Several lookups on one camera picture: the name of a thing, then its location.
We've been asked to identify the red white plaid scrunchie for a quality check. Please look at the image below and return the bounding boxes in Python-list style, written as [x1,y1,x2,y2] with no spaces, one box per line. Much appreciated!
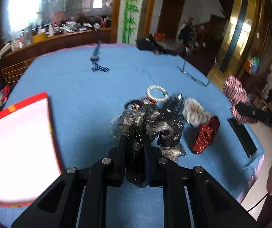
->
[223,76,257,125]

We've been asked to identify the dark red polka-dot scrunchie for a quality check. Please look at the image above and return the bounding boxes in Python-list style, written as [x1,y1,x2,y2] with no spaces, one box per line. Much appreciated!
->
[192,116,220,154]

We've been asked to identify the white cherry print scrunchie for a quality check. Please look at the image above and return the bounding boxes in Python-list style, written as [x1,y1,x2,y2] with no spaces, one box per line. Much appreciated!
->
[182,98,214,128]

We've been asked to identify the black lace hair clip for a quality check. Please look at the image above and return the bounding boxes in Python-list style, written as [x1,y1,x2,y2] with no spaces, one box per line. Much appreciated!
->
[162,93,184,118]

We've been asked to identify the brown sheer dotted scrunchie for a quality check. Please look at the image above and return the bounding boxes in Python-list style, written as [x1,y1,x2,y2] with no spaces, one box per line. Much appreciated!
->
[113,103,188,188]

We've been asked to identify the black smartphone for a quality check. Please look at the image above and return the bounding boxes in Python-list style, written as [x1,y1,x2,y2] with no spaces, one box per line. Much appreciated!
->
[228,118,257,158]

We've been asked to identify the red white tray box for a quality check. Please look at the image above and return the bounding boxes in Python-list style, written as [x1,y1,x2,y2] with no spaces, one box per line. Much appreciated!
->
[0,92,64,207]

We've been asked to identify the blue bedspread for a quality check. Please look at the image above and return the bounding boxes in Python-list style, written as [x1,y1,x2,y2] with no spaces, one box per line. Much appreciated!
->
[0,43,265,228]

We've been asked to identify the blue striped hair clip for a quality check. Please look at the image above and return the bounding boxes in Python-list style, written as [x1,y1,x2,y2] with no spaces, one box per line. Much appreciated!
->
[90,41,109,73]

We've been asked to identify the black clothing pile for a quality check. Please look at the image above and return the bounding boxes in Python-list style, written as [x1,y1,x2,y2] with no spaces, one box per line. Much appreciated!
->
[136,34,178,56]

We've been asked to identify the wooden dresser counter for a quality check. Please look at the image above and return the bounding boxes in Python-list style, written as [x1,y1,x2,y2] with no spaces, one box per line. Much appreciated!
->
[0,28,116,86]

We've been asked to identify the white pearl bracelet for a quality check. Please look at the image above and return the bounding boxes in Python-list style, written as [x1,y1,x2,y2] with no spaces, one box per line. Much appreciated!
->
[146,84,170,103]

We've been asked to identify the eyeglasses with dark frame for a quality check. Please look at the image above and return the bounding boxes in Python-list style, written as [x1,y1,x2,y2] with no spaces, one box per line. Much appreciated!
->
[178,57,214,88]

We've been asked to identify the black bead bracelet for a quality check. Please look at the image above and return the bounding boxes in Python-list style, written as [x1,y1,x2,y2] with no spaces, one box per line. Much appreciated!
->
[123,99,146,111]

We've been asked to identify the red bead bracelet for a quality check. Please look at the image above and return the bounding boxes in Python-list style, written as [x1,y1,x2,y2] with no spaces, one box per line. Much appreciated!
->
[139,96,158,106]

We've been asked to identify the bamboo wall decal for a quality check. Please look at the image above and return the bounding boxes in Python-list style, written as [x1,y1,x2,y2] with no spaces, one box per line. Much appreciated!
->
[122,0,140,44]

